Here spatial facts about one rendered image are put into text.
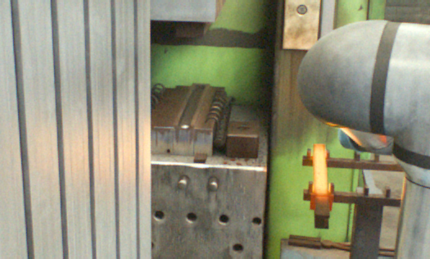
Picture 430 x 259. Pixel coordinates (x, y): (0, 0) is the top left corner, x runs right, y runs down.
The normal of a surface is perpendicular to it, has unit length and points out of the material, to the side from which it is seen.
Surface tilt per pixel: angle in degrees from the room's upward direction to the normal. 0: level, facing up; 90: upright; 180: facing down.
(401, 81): 79
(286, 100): 90
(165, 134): 90
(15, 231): 90
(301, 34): 90
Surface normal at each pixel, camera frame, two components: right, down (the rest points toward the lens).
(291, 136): -0.10, 0.32
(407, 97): -0.40, 0.27
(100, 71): 0.96, 0.11
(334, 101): -0.70, 0.49
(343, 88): -0.65, 0.25
